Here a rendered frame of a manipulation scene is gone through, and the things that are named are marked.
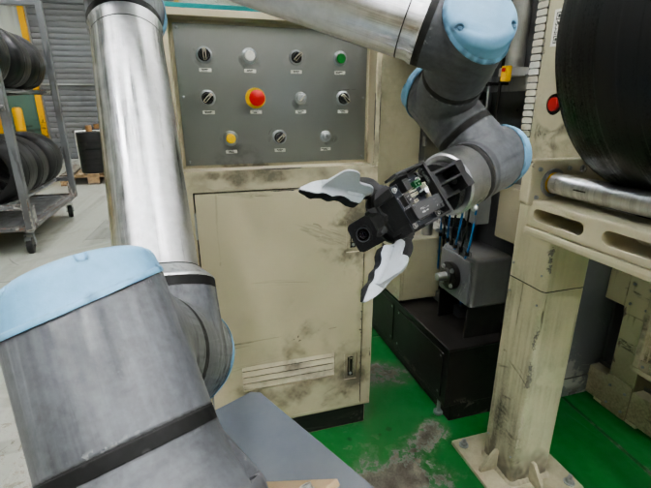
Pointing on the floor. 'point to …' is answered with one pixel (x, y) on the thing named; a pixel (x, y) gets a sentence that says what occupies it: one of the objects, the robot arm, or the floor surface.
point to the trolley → (42, 153)
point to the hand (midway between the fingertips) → (325, 248)
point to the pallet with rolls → (89, 155)
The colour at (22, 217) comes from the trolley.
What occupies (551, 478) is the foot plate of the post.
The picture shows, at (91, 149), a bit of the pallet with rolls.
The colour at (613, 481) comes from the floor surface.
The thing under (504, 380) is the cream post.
